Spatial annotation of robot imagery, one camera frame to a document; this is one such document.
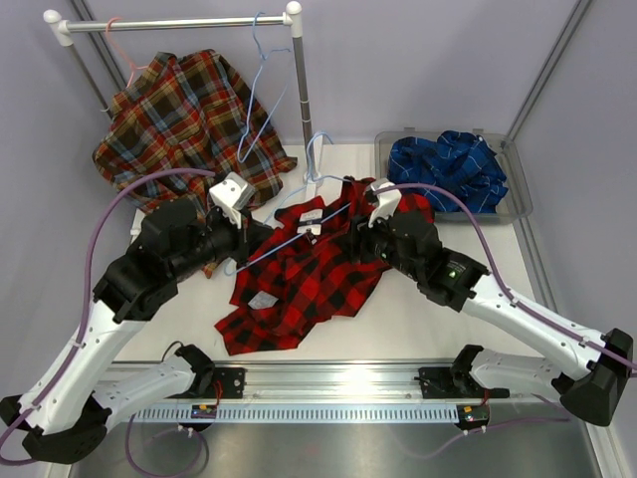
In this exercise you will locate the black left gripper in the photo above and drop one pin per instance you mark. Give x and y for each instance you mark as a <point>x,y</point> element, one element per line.
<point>248,239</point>

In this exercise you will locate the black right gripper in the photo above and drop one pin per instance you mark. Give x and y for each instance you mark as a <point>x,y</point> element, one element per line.
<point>360,232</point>

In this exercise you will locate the red black checked shirt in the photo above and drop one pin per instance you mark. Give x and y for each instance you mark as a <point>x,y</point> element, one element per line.
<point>301,276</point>

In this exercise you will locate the light blue hanger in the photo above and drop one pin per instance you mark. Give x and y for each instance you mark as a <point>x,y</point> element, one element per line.
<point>268,58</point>

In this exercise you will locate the blue plaid shirt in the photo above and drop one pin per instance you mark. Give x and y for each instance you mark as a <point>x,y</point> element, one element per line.
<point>459,162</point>

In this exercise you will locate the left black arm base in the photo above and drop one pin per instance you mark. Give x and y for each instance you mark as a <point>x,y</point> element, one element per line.
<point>224,382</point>

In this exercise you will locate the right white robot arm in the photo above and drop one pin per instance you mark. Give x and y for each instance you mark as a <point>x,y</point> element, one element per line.
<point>454,280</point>

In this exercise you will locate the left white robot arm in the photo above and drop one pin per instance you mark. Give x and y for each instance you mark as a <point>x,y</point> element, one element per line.
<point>67,413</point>

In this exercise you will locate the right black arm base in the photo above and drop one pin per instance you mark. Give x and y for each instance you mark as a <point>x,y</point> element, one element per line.
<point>439,382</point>

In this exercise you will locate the brown plaid shirt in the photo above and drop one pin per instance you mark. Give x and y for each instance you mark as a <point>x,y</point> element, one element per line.
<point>190,112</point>

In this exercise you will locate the clear grey plastic bin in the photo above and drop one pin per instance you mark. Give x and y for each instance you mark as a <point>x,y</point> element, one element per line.
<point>515,205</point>

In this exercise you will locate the silver white clothes rack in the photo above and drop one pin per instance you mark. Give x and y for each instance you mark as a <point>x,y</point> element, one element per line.
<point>292,18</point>

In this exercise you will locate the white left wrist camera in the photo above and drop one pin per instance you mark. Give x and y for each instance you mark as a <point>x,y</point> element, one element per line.
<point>232,194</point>

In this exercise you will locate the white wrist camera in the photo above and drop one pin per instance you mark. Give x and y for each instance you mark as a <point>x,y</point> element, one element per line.
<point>232,194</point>
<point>384,200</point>

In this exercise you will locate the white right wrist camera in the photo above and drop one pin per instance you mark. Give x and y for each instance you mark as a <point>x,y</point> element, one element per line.
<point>384,200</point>

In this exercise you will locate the aluminium mounting rail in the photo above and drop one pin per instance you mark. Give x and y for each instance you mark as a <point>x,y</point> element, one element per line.
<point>316,380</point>

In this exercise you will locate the white slotted cable duct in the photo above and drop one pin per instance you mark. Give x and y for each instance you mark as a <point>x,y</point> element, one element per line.
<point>300,413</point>

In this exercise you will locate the pink wire hanger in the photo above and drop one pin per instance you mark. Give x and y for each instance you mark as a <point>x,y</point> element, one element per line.
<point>132,66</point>

